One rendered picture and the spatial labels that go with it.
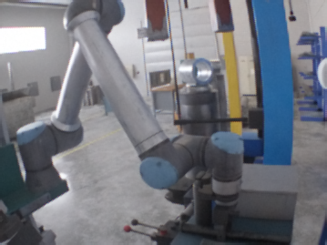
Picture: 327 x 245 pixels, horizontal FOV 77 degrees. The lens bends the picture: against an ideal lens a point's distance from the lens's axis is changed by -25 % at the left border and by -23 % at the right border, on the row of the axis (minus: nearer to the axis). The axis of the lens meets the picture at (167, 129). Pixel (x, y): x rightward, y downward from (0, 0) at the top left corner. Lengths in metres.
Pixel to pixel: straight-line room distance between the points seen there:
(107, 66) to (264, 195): 0.66
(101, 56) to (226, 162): 0.43
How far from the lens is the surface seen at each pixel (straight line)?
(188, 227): 0.89
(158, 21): 1.35
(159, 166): 0.60
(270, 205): 0.94
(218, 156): 0.69
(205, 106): 1.33
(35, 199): 1.07
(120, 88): 0.64
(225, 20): 1.44
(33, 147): 1.05
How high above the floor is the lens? 1.63
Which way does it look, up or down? 14 degrees down
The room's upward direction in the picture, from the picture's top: 6 degrees counter-clockwise
